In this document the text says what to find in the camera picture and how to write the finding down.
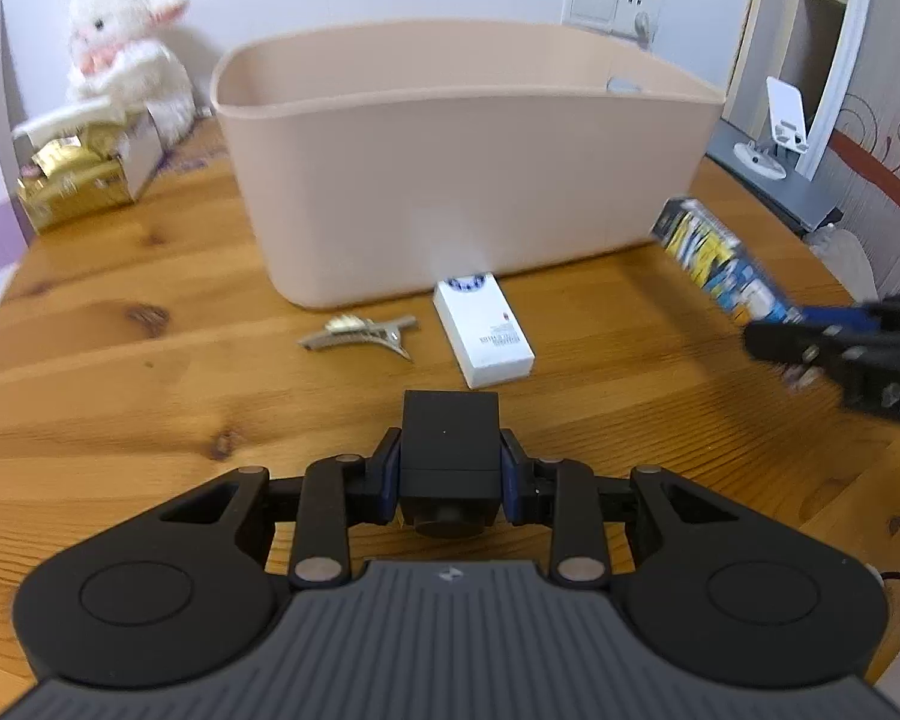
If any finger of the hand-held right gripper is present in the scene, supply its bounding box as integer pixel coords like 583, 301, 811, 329
793, 303, 884, 337
745, 319, 871, 394

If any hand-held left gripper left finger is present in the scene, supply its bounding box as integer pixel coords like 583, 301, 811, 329
157, 429, 403, 590

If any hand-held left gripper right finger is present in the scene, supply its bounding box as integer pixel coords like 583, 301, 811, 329
498, 429, 745, 590

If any small black box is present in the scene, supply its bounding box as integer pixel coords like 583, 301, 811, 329
399, 390, 502, 539

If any blue and yellow box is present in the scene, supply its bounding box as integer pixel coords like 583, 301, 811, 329
650, 196, 805, 328

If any beige plastic storage bin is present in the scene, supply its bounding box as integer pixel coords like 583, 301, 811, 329
210, 19, 727, 311

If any grey shelf board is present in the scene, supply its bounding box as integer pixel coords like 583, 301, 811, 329
707, 118, 846, 235

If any white rectangular box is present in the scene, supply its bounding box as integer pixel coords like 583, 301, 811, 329
432, 274, 536, 390

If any metal hair clip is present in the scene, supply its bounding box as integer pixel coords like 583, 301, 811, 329
297, 313, 422, 364

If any white phone stand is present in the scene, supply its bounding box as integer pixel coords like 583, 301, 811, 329
730, 76, 809, 182

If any open box of gold packets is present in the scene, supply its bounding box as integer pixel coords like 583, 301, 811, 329
11, 100, 167, 235

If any white plush toy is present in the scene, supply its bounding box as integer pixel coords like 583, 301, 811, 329
65, 0, 197, 152

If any white curved cabinet frame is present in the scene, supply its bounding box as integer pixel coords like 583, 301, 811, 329
793, 0, 884, 182

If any white wall socket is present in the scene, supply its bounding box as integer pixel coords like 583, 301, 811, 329
613, 0, 662, 44

